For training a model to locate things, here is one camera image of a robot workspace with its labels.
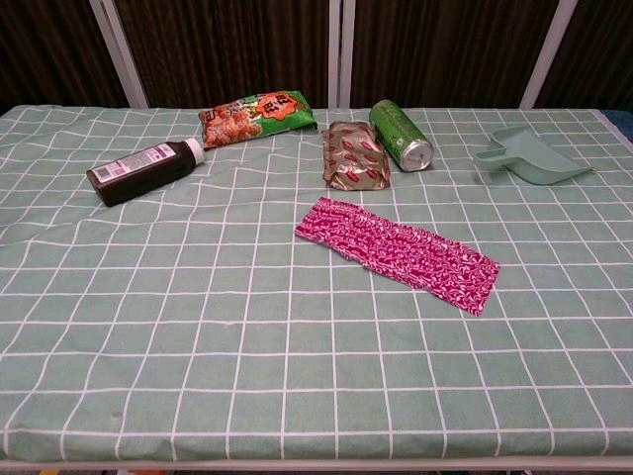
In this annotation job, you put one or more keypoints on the blue table pad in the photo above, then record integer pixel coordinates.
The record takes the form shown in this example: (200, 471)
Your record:
(623, 119)

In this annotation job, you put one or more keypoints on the orange green snack bag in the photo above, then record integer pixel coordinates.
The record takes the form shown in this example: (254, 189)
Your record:
(247, 123)

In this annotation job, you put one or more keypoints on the mint green plastic dustpan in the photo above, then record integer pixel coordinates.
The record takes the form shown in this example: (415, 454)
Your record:
(536, 159)

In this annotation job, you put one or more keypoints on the green drink can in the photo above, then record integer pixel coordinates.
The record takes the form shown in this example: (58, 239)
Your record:
(395, 129)

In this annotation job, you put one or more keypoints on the dark ribbed partition panel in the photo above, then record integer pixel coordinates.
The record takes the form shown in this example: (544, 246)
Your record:
(598, 54)
(44, 49)
(222, 44)
(445, 44)

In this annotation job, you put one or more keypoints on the dark brown bottle white cap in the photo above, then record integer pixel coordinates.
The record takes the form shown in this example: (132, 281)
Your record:
(138, 170)

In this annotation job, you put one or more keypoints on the gold foil snack packet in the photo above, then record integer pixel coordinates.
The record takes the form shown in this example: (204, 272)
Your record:
(353, 158)

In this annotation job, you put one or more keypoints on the white partition frame post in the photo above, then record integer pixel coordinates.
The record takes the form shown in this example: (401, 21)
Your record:
(121, 54)
(546, 59)
(341, 54)

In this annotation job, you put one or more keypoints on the green white checkered tablecloth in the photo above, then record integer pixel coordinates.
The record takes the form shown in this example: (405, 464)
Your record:
(198, 346)

